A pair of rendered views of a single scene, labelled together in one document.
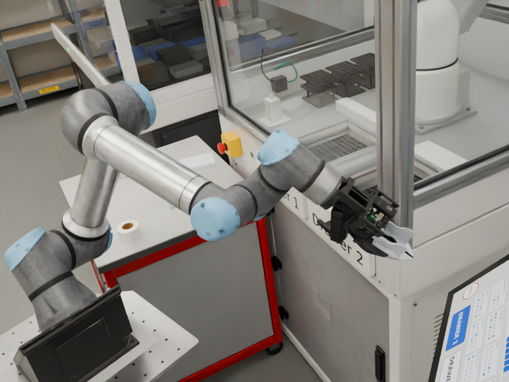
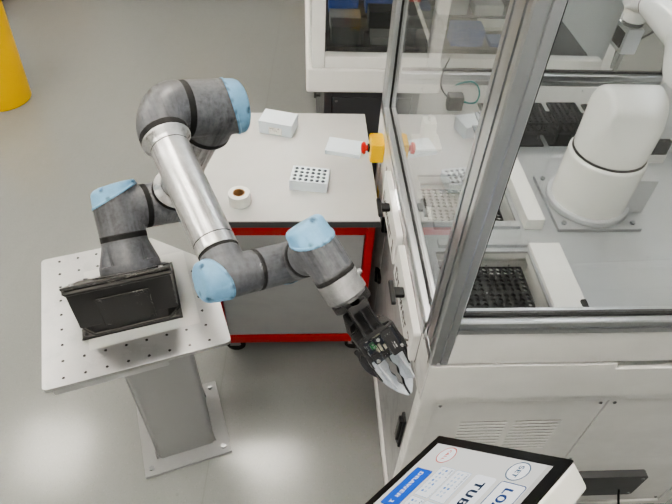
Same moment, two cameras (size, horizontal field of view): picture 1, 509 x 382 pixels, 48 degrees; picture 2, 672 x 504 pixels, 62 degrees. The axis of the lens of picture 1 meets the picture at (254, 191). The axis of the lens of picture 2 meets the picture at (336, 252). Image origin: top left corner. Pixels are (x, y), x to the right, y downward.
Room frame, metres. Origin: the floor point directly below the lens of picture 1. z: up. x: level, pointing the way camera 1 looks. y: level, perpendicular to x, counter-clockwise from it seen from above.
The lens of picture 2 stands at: (0.31, -0.30, 1.96)
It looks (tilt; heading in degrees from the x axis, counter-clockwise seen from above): 46 degrees down; 18
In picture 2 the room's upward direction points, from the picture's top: 3 degrees clockwise
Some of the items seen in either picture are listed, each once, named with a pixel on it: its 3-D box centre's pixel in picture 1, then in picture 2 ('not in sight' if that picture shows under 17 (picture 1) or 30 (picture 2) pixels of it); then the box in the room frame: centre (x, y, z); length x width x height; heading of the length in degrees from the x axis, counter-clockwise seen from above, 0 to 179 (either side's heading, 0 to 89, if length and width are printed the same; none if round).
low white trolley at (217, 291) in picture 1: (176, 270); (291, 238); (1.77, 0.35, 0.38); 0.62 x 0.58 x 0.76; 23
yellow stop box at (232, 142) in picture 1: (230, 145); (375, 147); (1.81, 0.06, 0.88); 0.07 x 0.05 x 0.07; 23
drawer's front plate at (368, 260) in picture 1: (338, 231); (405, 300); (1.22, -0.21, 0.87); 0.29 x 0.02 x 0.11; 23
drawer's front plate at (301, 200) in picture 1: (280, 182); (391, 215); (1.51, -0.08, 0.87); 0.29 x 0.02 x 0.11; 23
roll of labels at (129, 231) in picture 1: (129, 231); (239, 197); (1.51, 0.41, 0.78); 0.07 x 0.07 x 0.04
